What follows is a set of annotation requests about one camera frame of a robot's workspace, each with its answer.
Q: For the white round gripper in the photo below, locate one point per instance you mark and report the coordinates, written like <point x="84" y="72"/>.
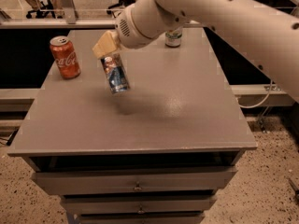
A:
<point x="132" y="32"/>

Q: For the silver blue redbull can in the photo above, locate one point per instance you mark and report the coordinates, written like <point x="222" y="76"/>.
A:
<point x="115" y="73"/>

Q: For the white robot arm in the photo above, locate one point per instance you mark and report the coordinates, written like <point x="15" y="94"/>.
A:
<point x="266" y="37"/>

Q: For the red coca-cola can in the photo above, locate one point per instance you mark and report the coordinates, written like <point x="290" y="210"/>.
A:
<point x="65" y="56"/>

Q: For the white green soda can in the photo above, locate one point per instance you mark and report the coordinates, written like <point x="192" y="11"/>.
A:
<point x="173" y="38"/>

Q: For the grey drawer cabinet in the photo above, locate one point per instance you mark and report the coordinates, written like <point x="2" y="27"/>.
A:
<point x="180" y="112"/>

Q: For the top grey drawer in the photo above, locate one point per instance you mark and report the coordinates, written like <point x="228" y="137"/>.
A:
<point x="130" y="181"/>

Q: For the grey drawer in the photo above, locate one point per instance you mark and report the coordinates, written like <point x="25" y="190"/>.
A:
<point x="153" y="218"/>
<point x="130" y="181"/>
<point x="139" y="204"/>

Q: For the middle grey drawer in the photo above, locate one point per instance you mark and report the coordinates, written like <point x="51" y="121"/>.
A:
<point x="139" y="204"/>

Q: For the bottom grey drawer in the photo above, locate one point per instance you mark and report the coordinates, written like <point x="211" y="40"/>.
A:
<point x="153" y="218"/>

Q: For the grey metal rail frame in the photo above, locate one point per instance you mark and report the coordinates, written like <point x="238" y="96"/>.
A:
<point x="74" y="22"/>

